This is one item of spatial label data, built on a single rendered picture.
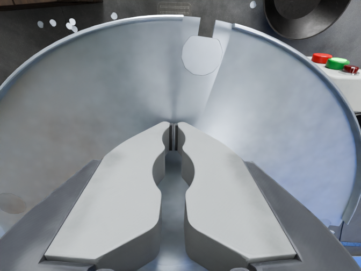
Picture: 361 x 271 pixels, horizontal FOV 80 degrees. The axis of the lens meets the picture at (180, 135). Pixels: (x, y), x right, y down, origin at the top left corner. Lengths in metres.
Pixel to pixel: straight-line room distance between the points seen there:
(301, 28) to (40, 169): 0.93
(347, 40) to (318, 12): 0.18
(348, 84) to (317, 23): 0.65
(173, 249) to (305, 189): 0.12
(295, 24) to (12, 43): 1.06
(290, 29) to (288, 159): 0.82
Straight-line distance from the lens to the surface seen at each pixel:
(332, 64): 0.39
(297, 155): 0.17
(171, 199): 0.17
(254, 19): 0.95
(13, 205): 0.22
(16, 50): 1.10
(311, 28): 0.99
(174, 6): 0.74
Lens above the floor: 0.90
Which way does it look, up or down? 59 degrees down
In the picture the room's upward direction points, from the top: 177 degrees clockwise
